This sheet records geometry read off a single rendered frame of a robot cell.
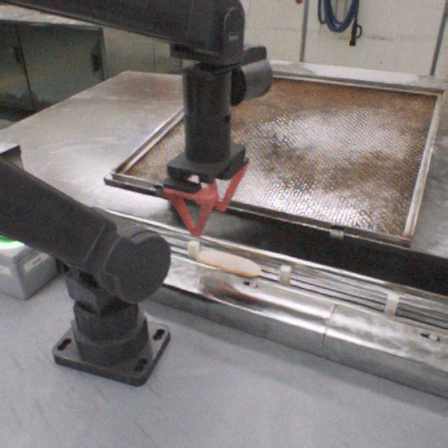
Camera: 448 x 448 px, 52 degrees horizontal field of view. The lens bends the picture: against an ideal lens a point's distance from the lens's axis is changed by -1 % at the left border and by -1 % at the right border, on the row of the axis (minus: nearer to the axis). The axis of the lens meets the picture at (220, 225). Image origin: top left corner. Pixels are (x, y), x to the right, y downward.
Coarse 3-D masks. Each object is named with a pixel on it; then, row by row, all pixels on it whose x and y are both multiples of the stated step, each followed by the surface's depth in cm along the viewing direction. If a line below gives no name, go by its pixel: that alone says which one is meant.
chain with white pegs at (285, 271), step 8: (192, 248) 66; (192, 256) 67; (280, 272) 62; (288, 272) 61; (280, 280) 62; (288, 280) 62; (304, 288) 62; (328, 296) 61; (392, 296) 57; (360, 304) 60; (392, 304) 56; (392, 312) 57; (416, 320) 57; (440, 328) 56
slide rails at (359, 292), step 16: (176, 240) 71; (176, 256) 67; (240, 256) 67; (272, 272) 64; (304, 272) 64; (288, 288) 61; (336, 288) 61; (352, 288) 61; (352, 304) 58; (384, 304) 59; (400, 304) 58; (416, 304) 58; (400, 320) 56
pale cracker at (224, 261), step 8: (200, 256) 66; (208, 256) 66; (216, 256) 66; (224, 256) 66; (232, 256) 66; (208, 264) 65; (216, 264) 64; (224, 264) 64; (232, 264) 64; (240, 264) 64; (248, 264) 64; (256, 264) 65; (240, 272) 63; (248, 272) 63; (256, 272) 63
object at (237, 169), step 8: (240, 160) 59; (248, 160) 62; (232, 168) 57; (240, 168) 60; (224, 176) 57; (232, 176) 58; (240, 176) 62; (216, 184) 65; (232, 184) 63; (232, 192) 64; (216, 200) 65; (224, 200) 65; (216, 208) 66; (224, 208) 65
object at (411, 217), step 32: (288, 96) 101; (352, 96) 99; (384, 96) 97; (416, 96) 96; (160, 128) 91; (256, 128) 91; (288, 128) 90; (320, 128) 89; (384, 128) 87; (416, 128) 87; (128, 160) 84; (160, 160) 84; (384, 192) 72; (416, 192) 71; (320, 224) 67
